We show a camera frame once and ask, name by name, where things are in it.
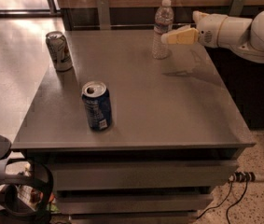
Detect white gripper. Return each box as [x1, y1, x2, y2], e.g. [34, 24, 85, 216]
[160, 10, 227, 48]

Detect clear plastic water bottle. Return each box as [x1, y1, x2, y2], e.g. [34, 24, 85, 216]
[152, 0, 174, 60]

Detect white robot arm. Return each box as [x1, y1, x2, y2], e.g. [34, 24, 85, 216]
[160, 11, 264, 63]

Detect blue pepsi can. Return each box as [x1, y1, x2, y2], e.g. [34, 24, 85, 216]
[81, 81, 112, 131]

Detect white silver soda can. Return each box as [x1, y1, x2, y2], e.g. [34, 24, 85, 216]
[46, 31, 73, 72]

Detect grey drawer cabinet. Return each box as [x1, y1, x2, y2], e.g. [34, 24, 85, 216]
[13, 30, 254, 224]

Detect white power strip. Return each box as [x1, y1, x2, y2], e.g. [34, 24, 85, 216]
[229, 172, 264, 183]

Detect black office chair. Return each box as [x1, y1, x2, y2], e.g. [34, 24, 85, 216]
[0, 135, 53, 224]

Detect colourful items under chair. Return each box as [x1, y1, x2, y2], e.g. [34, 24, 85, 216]
[15, 171, 61, 215]

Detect right metal wall bracket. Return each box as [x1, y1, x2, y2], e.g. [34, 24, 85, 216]
[229, 0, 245, 17]

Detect metal wall bracket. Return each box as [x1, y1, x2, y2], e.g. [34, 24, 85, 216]
[96, 0, 111, 30]
[229, 0, 245, 17]

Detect horizontal metal rail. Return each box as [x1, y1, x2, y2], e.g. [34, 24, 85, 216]
[72, 23, 196, 31]

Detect left metal wall bracket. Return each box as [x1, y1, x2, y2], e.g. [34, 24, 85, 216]
[96, 0, 111, 30]

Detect black cable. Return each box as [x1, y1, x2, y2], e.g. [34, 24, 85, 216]
[225, 180, 249, 224]
[196, 180, 234, 220]

